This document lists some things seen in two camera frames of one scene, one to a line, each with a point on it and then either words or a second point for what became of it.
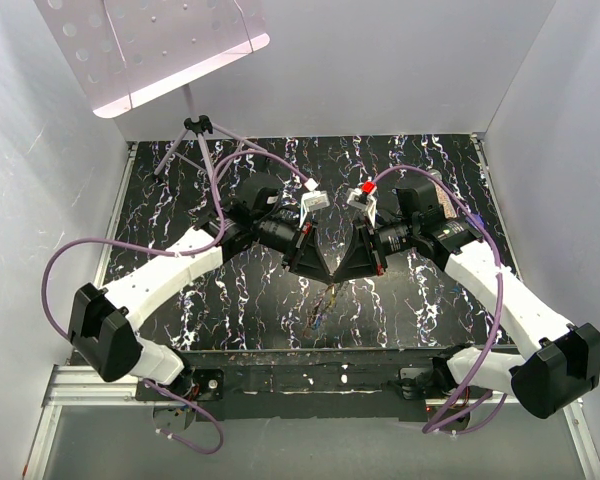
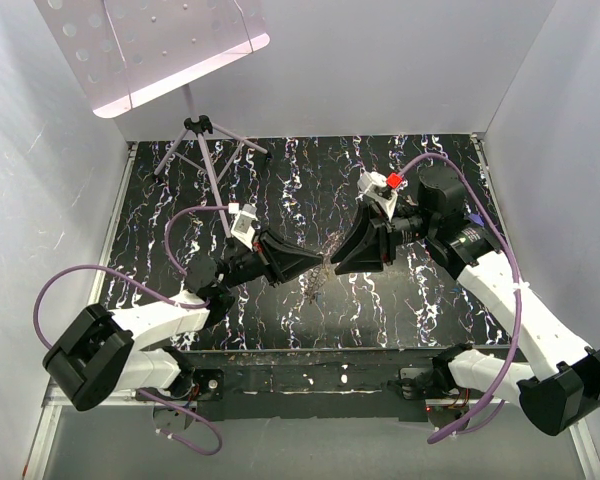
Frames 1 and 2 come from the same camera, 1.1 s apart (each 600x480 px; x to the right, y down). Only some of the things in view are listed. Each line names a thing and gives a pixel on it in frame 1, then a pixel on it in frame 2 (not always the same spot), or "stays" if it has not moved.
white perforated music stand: [123, 53] stays
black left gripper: [303, 256] to [288, 260]
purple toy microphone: [478, 219] stays
